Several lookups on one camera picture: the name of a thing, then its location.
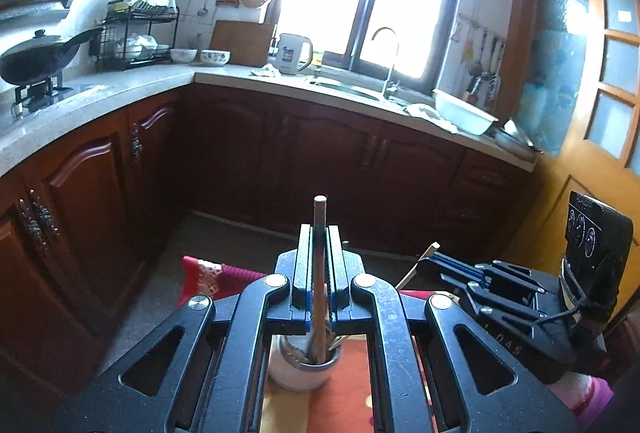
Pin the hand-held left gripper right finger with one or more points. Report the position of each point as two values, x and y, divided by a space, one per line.
332 283

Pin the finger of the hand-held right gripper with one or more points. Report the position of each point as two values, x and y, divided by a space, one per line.
455 262
500 300

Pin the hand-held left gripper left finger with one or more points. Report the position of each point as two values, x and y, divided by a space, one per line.
307 283

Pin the light wooden chopstick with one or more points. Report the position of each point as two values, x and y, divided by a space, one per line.
420 263

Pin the metal spoon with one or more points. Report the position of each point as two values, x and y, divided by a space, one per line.
341 340

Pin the dark brown chopstick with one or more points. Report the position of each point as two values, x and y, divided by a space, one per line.
320 218

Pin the white cartoon print cup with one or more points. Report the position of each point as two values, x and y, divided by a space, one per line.
300 375

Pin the person's right forearm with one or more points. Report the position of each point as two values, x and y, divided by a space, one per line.
597 400

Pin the row of hanging utensils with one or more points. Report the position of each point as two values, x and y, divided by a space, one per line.
475 73

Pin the printed blanket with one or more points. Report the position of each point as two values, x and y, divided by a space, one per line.
230 278

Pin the wooden base cabinets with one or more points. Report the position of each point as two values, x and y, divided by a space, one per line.
300 153

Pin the metal basin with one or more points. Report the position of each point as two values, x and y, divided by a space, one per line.
515 140

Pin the white plastic basin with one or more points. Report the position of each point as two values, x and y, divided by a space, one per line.
465 118

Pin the crumpled white dishcloth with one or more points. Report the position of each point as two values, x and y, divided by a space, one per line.
425 112

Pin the wooden glazed door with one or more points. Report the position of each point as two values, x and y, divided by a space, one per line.
595 63

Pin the frosted glass door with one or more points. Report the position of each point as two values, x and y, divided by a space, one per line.
555 63

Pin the steel sink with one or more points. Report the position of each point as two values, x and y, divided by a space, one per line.
345 88

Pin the metal faucet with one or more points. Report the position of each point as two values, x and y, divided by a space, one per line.
390 72

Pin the white rag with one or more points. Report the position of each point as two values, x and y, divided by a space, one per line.
265 71

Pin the white electric kettle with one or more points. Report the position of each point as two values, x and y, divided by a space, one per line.
290 55

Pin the patterned white bowl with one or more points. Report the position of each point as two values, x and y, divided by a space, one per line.
215 58

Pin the wooden cutting board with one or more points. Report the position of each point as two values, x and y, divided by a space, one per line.
240 43

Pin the kitchen window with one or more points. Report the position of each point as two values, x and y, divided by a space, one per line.
367 28

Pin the kitchen countertop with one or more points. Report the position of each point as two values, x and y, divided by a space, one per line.
100 103

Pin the hanging metal ladle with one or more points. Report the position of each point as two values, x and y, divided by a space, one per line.
202 11

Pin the stack of white dishes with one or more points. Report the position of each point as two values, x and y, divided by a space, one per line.
132 48

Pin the gas stove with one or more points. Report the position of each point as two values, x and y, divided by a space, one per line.
35 93

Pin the black wok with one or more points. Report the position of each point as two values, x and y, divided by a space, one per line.
30 60

